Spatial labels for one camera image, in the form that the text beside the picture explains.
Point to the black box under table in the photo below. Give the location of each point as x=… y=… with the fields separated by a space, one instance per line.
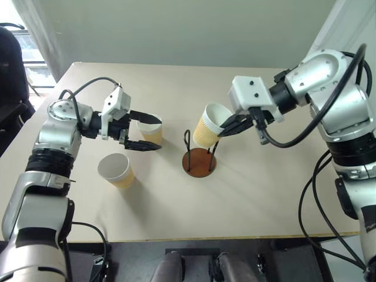
x=302 y=261

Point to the white curtain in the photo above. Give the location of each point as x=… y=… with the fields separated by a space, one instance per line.
x=352 y=23
x=44 y=35

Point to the black office chair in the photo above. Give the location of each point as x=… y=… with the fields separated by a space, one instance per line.
x=11 y=73

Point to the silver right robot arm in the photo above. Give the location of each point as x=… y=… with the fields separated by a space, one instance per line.
x=337 y=97

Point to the smooth tan paper cup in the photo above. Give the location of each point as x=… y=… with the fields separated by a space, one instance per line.
x=113 y=168
x=151 y=135

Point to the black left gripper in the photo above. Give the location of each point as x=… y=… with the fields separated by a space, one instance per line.
x=118 y=129

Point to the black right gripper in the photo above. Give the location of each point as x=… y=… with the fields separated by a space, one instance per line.
x=268 y=116

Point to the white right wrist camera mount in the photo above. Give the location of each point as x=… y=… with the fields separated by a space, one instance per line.
x=249 y=91

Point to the window with railing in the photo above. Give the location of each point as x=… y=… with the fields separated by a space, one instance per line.
x=36 y=63

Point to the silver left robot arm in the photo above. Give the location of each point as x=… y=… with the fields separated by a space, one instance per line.
x=47 y=211

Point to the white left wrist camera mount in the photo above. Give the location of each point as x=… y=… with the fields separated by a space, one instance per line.
x=116 y=102

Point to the ribbed tan paper cup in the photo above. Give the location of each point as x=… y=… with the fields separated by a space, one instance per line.
x=205 y=132

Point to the dark rounded grey shape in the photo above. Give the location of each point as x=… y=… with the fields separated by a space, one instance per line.
x=167 y=267

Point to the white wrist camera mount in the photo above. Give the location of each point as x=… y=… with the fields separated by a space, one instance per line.
x=249 y=91
x=116 y=102

